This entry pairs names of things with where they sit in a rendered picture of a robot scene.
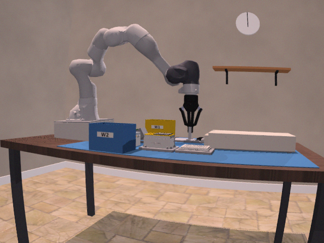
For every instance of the blue bench mat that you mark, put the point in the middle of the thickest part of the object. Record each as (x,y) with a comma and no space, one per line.
(219,156)

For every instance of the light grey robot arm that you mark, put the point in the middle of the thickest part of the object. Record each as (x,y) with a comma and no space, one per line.
(86,108)

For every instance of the blue open-top bin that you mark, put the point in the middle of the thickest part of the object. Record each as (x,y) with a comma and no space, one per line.
(112,137)

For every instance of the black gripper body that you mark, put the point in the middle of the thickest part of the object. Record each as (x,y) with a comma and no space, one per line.
(191,100)

